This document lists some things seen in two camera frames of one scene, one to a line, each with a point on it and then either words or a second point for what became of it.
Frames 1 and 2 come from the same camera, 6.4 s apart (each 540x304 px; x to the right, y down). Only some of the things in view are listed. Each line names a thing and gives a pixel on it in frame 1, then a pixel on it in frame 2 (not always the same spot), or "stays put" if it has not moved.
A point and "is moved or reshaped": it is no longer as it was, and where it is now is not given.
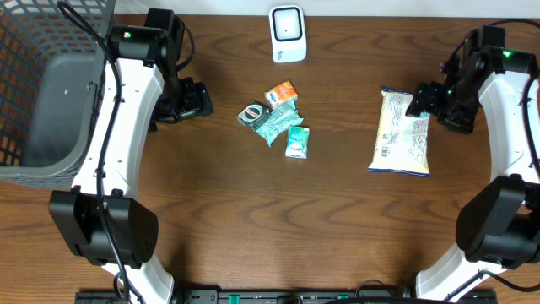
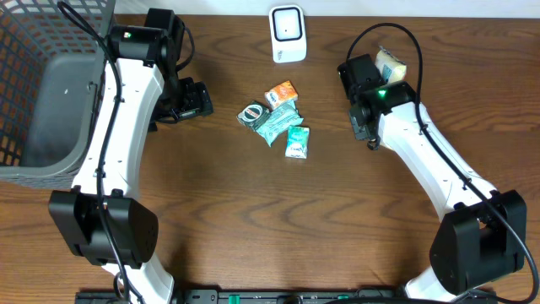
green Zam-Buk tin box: (253, 114) stays put
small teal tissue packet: (297, 141) stays put
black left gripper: (196, 101) stays put
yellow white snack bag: (402, 140) is moved or reshaped
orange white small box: (282, 94) stays put
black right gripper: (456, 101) -> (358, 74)
